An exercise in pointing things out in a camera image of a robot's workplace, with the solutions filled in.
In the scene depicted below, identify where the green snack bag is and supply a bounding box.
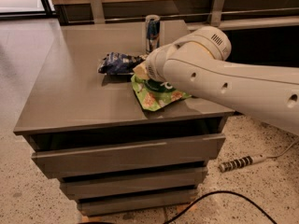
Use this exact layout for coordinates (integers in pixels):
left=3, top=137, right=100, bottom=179
left=131, top=75, right=191, bottom=112

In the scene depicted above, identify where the left metal bracket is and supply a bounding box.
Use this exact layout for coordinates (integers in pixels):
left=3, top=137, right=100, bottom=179
left=90, top=0, right=106, bottom=24

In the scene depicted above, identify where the metal bracket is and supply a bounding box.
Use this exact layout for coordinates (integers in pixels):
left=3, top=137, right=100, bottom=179
left=208, top=0, right=225, bottom=27
left=90, top=0, right=106, bottom=24

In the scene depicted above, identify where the wooden counter rail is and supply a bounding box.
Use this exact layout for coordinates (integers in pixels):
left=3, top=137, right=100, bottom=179
left=51, top=0, right=299, bottom=25

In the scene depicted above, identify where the bottom grey drawer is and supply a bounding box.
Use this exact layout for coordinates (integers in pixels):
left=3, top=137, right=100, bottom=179
left=78, top=189, right=197, bottom=217

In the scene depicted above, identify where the white power strip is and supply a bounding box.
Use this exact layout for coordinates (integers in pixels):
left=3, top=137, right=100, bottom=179
left=219, top=139, right=299, bottom=173

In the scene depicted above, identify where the grey drawer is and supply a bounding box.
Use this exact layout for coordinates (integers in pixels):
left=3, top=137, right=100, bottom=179
left=78, top=189, right=197, bottom=217
left=32, top=133, right=225, bottom=178
left=60, top=167, right=207, bottom=201

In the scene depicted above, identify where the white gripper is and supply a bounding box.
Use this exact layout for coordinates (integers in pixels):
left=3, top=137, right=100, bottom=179
left=133, top=44, right=177, bottom=82

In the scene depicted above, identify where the grey drawer cabinet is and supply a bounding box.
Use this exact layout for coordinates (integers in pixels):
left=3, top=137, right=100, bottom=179
left=14, top=22, right=233, bottom=204

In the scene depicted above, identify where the black floor cable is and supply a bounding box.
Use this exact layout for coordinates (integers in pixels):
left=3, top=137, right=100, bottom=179
left=78, top=189, right=278, bottom=224

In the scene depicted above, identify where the redbull can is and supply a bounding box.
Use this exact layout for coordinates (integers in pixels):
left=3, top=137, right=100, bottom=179
left=146, top=15, right=160, bottom=54

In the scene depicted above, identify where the middle grey drawer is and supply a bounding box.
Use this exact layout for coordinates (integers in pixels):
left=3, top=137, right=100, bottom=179
left=60, top=167, right=207, bottom=201

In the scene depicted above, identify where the blue chip bag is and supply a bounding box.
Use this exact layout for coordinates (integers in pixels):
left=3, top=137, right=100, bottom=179
left=97, top=52, right=147, bottom=75

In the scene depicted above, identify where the top grey drawer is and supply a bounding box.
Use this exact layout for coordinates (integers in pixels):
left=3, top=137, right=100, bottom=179
left=32, top=133, right=225, bottom=178

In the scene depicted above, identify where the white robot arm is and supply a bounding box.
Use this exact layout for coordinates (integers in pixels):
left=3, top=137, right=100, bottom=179
left=134, top=26, right=299, bottom=135

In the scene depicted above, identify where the right metal bracket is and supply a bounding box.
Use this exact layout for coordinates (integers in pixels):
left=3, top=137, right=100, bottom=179
left=208, top=0, right=225, bottom=27

